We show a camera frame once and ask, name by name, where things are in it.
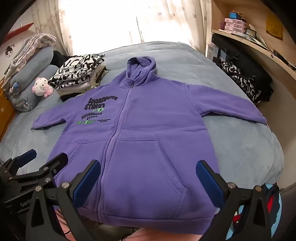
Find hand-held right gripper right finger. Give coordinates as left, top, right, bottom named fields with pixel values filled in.
left=196, top=160, right=284, bottom=241

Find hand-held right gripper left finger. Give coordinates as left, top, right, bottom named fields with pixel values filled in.
left=25, top=159, right=101, bottom=241

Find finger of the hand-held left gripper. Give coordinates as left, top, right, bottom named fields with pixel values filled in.
left=0, top=149, right=37, bottom=183
left=9, top=153, right=69, bottom=193

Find purple zip hoodie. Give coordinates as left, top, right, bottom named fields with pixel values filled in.
left=31, top=57, right=267, bottom=225

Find orange wooden headboard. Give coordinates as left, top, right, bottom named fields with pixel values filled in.
left=0, top=79, right=18, bottom=139

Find pink white plush toy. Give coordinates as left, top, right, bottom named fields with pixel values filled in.
left=32, top=77, right=54, bottom=98

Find blue red plastic object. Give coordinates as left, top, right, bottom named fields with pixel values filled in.
left=225, top=183, right=282, bottom=241

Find grey-blue rolled quilt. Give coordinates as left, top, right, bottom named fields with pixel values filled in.
left=5, top=45, right=59, bottom=113

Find black white printed folded garment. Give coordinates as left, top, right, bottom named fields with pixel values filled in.
left=48, top=53, right=105, bottom=90

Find cream folded garment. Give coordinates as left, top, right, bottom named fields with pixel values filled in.
left=76, top=66, right=109, bottom=92

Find black crumpled cloth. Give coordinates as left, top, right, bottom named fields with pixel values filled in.
left=50, top=50, right=70, bottom=67

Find black white patterned cloth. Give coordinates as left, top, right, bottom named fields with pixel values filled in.
left=218, top=61, right=263, bottom=103

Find pink white floral blanket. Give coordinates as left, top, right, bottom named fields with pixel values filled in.
left=4, top=33, right=56, bottom=77

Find grey-blue bed blanket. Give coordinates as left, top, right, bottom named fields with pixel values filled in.
left=0, top=41, right=285, bottom=193

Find black bag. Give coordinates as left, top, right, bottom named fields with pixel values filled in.
left=211, top=34, right=273, bottom=102

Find white cardboard box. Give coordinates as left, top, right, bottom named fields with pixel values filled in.
left=206, top=44, right=226, bottom=62

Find floral sheer curtain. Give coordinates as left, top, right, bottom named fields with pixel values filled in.
left=32, top=0, right=212, bottom=57

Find colourful printed box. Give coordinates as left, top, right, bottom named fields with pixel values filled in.
left=245, top=28, right=258, bottom=39

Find yellow cloth on shelf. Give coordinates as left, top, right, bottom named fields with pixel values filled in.
left=265, top=15, right=284, bottom=40

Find cartoon face wall sticker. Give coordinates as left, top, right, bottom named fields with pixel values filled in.
left=5, top=45, right=16, bottom=59

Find red wall sticker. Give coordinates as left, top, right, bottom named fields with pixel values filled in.
left=3, top=23, right=35, bottom=42

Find wooden wall shelf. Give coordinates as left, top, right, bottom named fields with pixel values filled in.
left=205, top=0, right=296, bottom=93

